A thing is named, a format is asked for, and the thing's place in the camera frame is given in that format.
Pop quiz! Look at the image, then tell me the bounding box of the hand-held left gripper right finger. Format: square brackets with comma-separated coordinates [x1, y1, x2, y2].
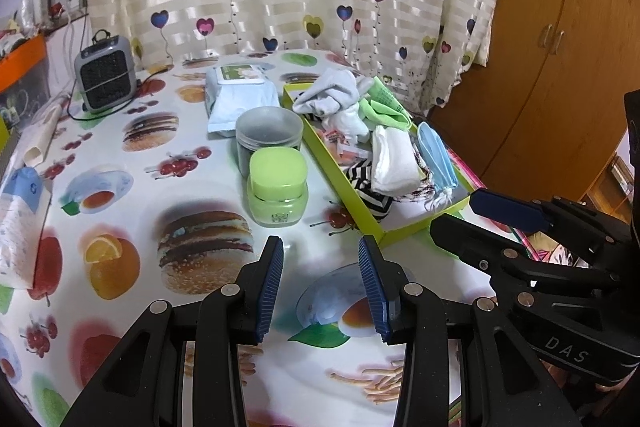
[359, 236, 571, 427]

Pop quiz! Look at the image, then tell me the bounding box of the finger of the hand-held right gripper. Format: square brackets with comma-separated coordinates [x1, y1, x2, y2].
[470, 188, 628, 265]
[430, 217, 621, 297]

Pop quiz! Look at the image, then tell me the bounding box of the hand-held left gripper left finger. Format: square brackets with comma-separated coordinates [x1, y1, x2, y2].
[62, 236, 284, 427]

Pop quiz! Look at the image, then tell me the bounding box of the yellow-green cardboard box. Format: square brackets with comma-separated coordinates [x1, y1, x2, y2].
[282, 79, 473, 248]

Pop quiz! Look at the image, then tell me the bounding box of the blue face mask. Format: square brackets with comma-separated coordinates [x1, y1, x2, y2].
[416, 122, 459, 210]

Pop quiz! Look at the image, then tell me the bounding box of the white towel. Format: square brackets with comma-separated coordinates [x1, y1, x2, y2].
[371, 126, 418, 196]

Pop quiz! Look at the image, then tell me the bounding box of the red printed white cloth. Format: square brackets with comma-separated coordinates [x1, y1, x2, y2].
[322, 129, 373, 168]

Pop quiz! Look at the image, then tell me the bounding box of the green sock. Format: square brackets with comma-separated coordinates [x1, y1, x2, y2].
[357, 76, 416, 128]

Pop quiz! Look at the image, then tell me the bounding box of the white sock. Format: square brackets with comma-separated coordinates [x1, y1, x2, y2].
[322, 109, 372, 142]

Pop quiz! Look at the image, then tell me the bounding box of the grey-white sock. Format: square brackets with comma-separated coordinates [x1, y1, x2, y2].
[292, 68, 373, 118]

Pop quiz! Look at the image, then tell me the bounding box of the person's right hand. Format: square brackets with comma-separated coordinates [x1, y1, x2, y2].
[545, 357, 626, 395]

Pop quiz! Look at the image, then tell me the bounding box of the colourful printed cloth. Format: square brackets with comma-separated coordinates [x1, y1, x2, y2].
[530, 232, 586, 268]

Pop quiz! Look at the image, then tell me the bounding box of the brown wooden wardrobe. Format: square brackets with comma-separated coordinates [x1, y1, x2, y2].
[427, 0, 640, 208]

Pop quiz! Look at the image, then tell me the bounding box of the light green jar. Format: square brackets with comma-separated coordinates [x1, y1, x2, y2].
[246, 148, 309, 228]

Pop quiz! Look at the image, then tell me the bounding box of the clear round plastic container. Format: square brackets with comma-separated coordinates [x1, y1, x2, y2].
[235, 107, 303, 178]

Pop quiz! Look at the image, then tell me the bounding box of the food print tablecloth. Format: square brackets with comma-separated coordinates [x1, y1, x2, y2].
[0, 49, 531, 427]

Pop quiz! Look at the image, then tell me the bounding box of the blue wet wipes pack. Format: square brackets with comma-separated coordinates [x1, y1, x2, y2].
[205, 64, 281, 138]

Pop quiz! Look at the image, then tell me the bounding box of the white blue tissue pack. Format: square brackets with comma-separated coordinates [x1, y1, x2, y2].
[0, 167, 53, 288]

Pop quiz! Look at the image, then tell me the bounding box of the small grey heater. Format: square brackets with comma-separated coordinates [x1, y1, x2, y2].
[74, 30, 138, 114]

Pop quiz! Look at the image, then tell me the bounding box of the green storage box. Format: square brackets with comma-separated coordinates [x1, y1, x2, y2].
[0, 109, 16, 148]

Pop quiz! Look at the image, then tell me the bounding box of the orange lidded container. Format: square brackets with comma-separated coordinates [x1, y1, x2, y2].
[0, 34, 51, 108]

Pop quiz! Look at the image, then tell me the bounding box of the pile of small household things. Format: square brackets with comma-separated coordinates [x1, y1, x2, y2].
[0, 0, 41, 50]

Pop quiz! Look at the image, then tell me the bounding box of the black heater cable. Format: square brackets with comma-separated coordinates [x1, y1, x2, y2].
[67, 64, 174, 122]

